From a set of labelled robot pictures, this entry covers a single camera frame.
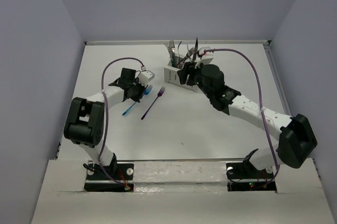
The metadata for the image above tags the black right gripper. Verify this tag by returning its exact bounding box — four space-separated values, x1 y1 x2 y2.
177 59 213 99

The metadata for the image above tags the blue iridescent fork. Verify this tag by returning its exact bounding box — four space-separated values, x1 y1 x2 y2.
122 85 153 116

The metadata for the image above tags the silver fork black riveted handle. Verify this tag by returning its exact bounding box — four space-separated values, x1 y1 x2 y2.
184 47 194 62

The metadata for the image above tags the silver knife black speckled handle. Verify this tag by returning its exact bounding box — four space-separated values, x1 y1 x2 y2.
192 38 199 63

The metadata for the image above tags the purple iridescent fork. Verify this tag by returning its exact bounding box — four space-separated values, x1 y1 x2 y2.
141 86 166 120

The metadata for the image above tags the silver fork teal marbled handle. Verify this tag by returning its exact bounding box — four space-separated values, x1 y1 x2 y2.
164 43 174 66

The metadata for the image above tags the plain silver fork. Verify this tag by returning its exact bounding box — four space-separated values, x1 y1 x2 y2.
169 40 176 67

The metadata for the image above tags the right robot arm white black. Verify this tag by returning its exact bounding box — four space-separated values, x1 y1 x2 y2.
177 62 318 178

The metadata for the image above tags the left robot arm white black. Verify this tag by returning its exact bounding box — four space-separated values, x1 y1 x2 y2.
64 68 155 179

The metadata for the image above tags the white perforated utensil caddy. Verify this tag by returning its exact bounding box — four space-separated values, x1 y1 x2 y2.
164 57 199 93

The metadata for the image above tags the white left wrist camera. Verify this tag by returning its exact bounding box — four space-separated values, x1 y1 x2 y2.
138 70 155 87

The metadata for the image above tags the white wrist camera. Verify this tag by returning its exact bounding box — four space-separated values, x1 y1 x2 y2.
195 47 214 68
138 70 155 87

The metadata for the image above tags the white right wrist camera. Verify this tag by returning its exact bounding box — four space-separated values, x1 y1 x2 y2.
195 47 214 68

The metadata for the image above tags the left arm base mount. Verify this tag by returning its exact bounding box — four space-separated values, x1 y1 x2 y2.
83 161 134 192

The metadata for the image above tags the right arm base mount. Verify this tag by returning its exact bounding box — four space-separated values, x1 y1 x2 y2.
226 162 277 192

